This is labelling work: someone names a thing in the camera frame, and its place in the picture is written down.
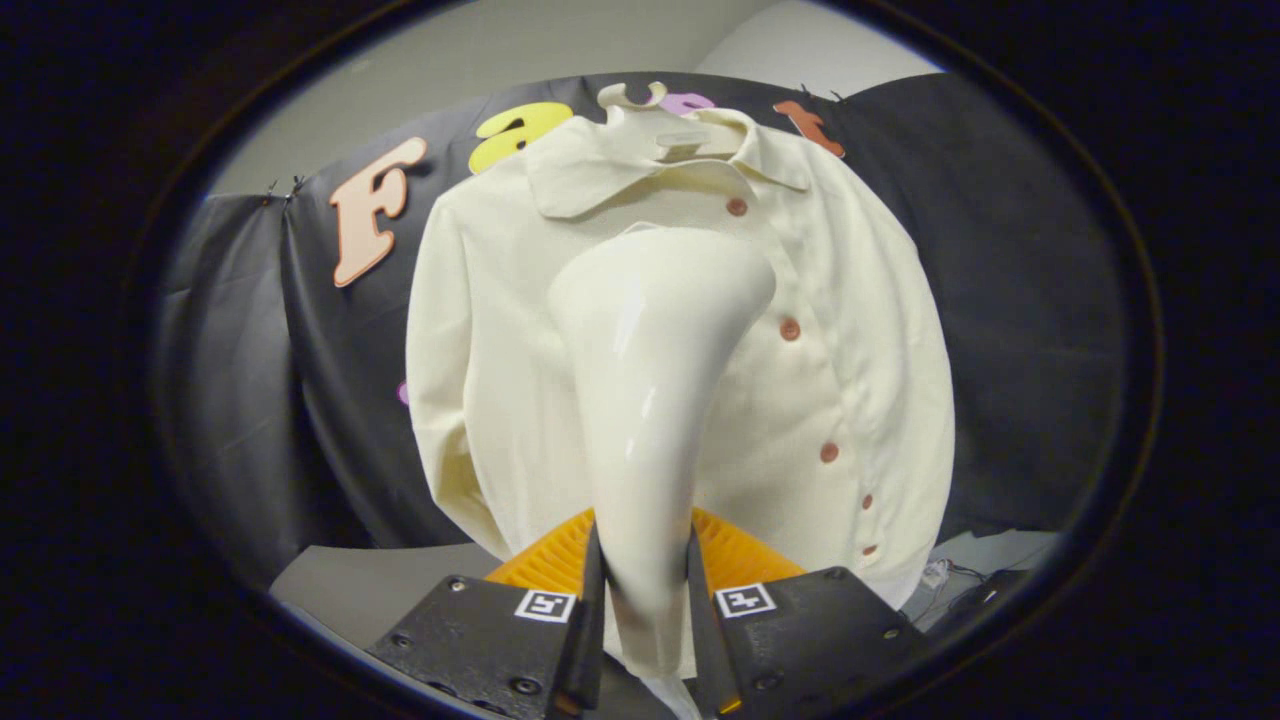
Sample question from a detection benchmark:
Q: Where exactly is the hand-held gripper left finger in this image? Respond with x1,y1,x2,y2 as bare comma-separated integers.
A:
365,508,608,720

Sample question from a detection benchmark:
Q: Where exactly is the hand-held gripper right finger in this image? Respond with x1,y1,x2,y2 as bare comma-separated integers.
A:
685,508,936,719

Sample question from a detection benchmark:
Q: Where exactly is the white garment steamer head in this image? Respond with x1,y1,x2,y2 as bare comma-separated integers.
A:
547,225,778,681

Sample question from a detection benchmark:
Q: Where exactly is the cream button-up shirt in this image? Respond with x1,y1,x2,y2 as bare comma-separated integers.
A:
405,105,956,611

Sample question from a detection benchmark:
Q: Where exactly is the white clothes hanger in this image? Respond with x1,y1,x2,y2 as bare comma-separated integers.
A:
597,82,746,161

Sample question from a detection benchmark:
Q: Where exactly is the black backdrop cloth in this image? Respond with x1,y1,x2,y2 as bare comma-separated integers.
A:
155,72,1126,591

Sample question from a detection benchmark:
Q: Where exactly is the black floor cable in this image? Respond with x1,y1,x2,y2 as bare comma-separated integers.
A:
922,558,1033,616

